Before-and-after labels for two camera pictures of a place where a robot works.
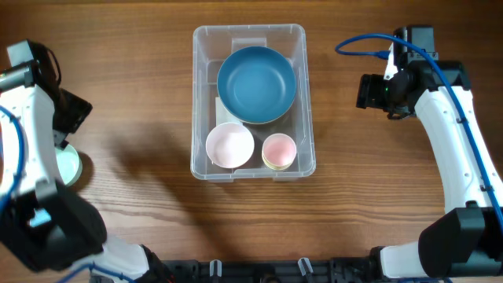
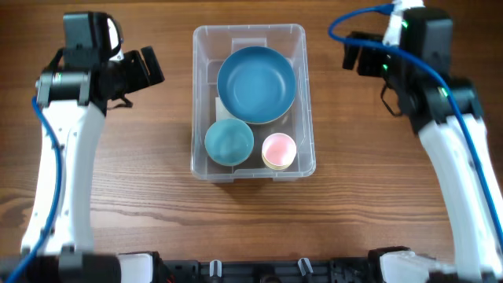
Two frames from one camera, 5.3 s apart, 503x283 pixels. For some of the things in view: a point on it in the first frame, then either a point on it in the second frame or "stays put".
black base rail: (361, 270) stays put
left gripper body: (73, 112) -> (138, 69)
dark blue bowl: (256, 85) stays put
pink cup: (279, 151) stays put
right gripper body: (364, 91) -> (364, 55)
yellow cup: (276, 167) stays put
